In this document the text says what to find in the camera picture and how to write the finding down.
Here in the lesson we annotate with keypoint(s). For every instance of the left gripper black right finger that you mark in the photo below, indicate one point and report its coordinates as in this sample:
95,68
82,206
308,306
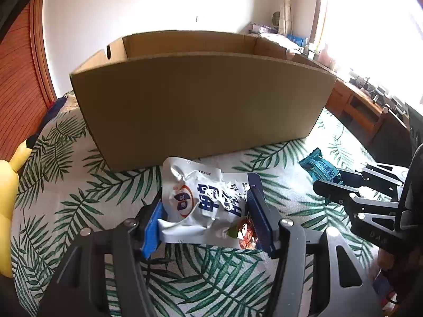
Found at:
265,218

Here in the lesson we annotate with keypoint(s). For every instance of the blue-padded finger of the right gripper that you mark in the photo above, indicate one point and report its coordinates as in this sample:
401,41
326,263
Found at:
377,181

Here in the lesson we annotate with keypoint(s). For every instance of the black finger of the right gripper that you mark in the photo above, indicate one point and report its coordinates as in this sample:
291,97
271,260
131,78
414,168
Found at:
350,198

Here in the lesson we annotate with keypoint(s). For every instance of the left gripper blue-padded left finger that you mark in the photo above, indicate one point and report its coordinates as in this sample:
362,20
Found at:
150,230

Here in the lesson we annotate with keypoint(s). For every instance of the teal foil snack packet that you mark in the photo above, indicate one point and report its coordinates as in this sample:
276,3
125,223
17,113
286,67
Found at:
319,168

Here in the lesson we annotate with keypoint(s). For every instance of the white blue-lettered snack pouch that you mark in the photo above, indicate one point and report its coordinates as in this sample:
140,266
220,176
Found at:
203,205

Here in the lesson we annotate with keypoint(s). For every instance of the wooden side cabinet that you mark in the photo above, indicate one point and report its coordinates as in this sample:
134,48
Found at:
380,131

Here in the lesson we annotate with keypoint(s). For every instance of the brown cardboard box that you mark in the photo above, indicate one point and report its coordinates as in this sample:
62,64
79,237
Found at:
194,94

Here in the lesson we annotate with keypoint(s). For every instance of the yellow plush toy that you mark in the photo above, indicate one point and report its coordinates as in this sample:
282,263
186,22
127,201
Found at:
9,184

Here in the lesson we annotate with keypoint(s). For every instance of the folded clothes pile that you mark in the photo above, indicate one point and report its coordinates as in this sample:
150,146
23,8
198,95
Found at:
293,44

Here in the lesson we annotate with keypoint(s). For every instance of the wooden slatted headboard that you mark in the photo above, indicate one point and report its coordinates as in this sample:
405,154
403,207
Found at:
26,87

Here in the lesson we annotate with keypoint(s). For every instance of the floral curtain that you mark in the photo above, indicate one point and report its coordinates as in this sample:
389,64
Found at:
299,18

